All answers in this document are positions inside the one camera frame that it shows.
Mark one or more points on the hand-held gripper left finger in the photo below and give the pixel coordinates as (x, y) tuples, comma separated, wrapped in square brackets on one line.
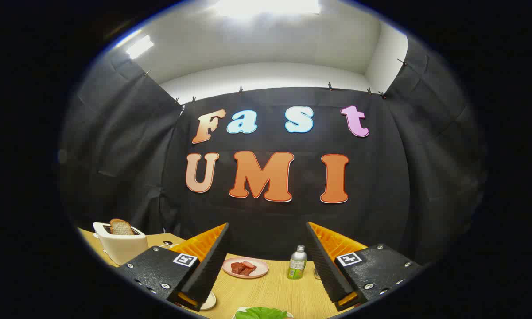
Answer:
[(203, 270)]

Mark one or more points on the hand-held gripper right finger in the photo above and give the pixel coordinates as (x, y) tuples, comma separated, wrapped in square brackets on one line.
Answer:
[(325, 270)]

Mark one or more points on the green lettuce leaf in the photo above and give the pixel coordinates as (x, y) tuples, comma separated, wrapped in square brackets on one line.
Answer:
[(261, 313)]

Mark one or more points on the toasted bread slice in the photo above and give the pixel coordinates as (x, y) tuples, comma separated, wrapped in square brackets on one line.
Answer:
[(121, 227)]

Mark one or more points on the silver green drink bottle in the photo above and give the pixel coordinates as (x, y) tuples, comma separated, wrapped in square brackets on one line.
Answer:
[(297, 266)]

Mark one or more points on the white round plate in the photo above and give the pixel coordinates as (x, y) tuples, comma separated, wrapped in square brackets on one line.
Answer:
[(209, 302)]

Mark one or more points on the brown meat pieces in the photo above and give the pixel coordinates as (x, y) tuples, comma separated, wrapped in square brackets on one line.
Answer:
[(238, 268)]

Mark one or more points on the red sausage slice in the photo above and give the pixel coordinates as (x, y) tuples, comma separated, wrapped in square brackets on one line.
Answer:
[(249, 264)]

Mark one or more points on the pink plate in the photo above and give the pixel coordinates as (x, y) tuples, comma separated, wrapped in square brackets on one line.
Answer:
[(259, 272)]

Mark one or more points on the white square plate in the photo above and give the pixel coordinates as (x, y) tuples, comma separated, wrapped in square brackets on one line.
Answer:
[(289, 315)]

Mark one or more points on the white toaster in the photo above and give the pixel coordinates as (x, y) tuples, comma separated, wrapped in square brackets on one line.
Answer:
[(124, 248)]

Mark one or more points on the ceiling light panel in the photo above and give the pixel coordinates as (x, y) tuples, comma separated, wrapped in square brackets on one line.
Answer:
[(139, 46), (266, 6)]

